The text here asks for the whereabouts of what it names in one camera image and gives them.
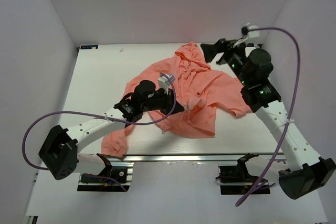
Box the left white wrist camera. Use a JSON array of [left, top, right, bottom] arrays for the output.
[[158, 72, 175, 94]]

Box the left blue corner label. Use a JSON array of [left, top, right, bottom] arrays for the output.
[[80, 45, 98, 50]]

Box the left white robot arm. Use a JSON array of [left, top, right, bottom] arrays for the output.
[[39, 74, 184, 182]]

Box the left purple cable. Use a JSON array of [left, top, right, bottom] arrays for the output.
[[22, 71, 177, 192]]

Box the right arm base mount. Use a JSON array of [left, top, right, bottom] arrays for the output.
[[215, 153, 269, 196]]

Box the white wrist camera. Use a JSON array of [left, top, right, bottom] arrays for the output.
[[158, 72, 175, 94], [233, 23, 260, 47]]

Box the front aluminium rail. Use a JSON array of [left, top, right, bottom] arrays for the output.
[[78, 153, 287, 164]]

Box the purple cable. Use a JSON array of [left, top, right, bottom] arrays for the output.
[[22, 71, 177, 192], [235, 26, 300, 207]]

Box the salmon pink jacket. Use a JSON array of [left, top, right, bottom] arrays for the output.
[[101, 42, 251, 157]]

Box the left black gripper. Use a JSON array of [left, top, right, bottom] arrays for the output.
[[141, 88, 184, 116]]

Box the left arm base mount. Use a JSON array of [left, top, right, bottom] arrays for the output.
[[75, 153, 133, 193]]

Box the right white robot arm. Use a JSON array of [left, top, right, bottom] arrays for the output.
[[201, 39, 335, 199]]

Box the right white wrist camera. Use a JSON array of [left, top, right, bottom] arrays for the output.
[[233, 23, 260, 47]]

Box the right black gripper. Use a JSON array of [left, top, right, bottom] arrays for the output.
[[200, 38, 250, 87]]

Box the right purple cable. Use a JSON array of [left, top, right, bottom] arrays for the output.
[[235, 26, 300, 207]]

